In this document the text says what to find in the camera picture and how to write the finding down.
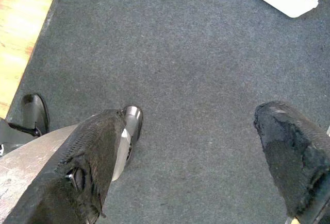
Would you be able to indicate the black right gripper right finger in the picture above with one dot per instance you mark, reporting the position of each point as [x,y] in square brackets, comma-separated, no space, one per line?
[291,152]

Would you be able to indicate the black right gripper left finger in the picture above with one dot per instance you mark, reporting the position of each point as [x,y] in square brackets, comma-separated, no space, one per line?
[85,152]

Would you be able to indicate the dark floor mat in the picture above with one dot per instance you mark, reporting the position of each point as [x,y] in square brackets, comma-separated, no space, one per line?
[180,67]

